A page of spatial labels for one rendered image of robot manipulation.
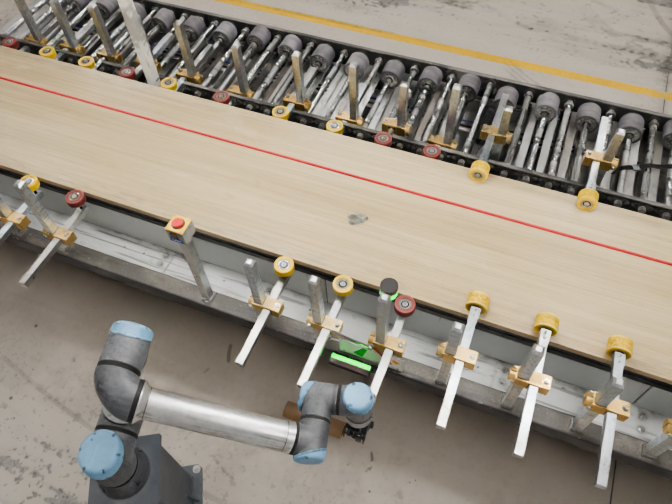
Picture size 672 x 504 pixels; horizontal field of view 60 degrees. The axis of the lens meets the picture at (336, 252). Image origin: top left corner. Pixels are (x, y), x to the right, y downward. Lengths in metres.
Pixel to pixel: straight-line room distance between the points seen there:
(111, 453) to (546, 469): 1.91
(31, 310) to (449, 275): 2.37
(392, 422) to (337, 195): 1.16
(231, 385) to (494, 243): 1.51
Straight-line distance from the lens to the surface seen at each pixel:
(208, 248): 2.63
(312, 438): 1.73
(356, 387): 1.76
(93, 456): 2.22
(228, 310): 2.49
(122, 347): 1.69
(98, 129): 3.06
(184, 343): 3.27
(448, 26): 5.01
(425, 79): 3.16
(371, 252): 2.34
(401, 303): 2.22
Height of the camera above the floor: 2.84
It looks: 56 degrees down
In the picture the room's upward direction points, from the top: 3 degrees counter-clockwise
